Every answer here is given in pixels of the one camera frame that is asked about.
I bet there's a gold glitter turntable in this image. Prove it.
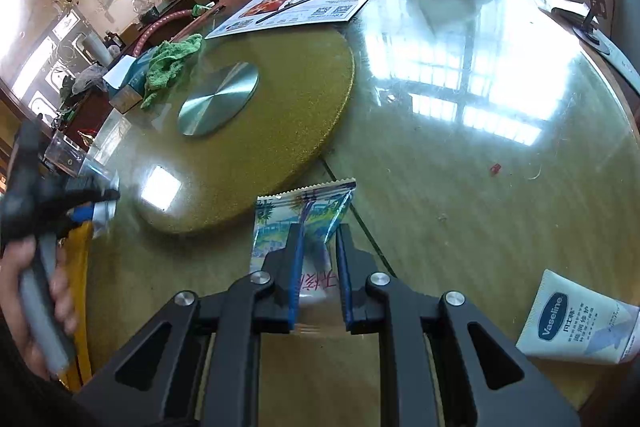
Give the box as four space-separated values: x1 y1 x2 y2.
127 27 356 235

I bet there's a yellow cardboard box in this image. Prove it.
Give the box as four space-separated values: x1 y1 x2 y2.
57 227 96 393

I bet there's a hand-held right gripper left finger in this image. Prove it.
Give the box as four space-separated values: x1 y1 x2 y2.
72 222 307 427

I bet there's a grey plastic bag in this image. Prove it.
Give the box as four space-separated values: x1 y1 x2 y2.
60 64 108 95

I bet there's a green cloth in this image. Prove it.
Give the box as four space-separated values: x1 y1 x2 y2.
140 33 205 110

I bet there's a clear plastic container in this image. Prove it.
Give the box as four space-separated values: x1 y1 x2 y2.
44 129 101 178

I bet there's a silver snack packet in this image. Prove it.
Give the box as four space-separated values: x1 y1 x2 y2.
90 167 121 238

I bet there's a round metal disc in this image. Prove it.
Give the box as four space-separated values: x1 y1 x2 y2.
177 62 260 138

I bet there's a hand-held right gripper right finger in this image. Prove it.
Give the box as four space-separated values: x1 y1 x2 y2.
335 223 583 427

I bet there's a blue printed snack packet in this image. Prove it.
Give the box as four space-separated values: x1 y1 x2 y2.
250 178 358 338

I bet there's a black phone stand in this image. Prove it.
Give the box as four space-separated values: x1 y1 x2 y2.
572 0 613 55

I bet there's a teal tissue box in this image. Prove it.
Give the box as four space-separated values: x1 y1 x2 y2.
102 52 151 115

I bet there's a printed leaflet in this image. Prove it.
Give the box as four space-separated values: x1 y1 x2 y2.
205 0 392 40

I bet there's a white lotion tube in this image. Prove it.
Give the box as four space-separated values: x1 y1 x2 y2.
515 269 640 367

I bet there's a pink hose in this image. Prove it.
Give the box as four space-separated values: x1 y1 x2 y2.
134 7 211 58

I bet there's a person's left hand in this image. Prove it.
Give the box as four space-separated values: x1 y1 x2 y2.
0 237 81 380

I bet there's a white cylinder flask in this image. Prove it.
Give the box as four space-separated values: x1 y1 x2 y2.
85 32 113 65

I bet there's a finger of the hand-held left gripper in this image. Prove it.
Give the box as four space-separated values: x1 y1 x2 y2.
50 177 121 228

